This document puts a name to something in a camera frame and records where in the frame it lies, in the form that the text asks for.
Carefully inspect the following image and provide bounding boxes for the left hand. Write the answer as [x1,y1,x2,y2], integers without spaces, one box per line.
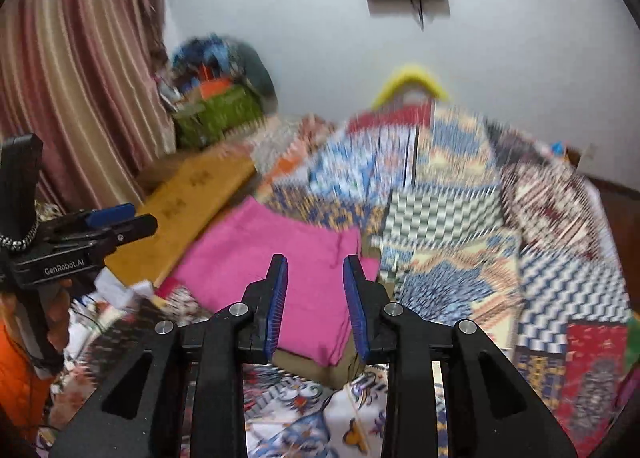
[10,282,70,379]

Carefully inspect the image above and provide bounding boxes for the colourful patchwork bedspread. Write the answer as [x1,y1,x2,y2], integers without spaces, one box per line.
[51,103,639,457]

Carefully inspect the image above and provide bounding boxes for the pile of blue clothes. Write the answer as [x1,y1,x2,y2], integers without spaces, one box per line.
[170,34,276,99]

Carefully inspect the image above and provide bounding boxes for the pink shorts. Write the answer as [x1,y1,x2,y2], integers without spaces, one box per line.
[171,197,361,366]

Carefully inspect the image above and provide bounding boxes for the orange sleeve forearm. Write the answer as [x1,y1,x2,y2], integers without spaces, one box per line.
[1,295,51,443]

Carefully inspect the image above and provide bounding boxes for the striped pink beige curtain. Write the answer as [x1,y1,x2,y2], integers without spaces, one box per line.
[1,0,176,210]

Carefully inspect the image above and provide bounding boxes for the olive green folded pants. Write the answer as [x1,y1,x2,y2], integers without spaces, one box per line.
[272,337,366,390]

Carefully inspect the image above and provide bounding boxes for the yellow foam headboard arc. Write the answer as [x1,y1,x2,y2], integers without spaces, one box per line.
[371,64,450,110]

